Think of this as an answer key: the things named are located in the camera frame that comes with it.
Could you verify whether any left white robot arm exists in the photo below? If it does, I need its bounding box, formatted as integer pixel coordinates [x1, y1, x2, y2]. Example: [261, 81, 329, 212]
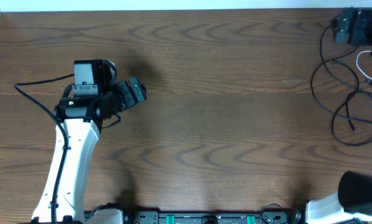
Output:
[31, 59, 147, 223]

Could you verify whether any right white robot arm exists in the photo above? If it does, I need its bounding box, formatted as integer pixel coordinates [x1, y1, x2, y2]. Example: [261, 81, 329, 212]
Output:
[294, 7, 372, 223]

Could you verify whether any white usb cable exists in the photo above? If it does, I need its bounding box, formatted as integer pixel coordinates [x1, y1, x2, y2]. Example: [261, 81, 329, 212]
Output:
[356, 49, 372, 82]

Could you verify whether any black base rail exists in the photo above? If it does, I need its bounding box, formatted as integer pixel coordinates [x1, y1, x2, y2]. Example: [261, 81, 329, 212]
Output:
[83, 202, 367, 224]

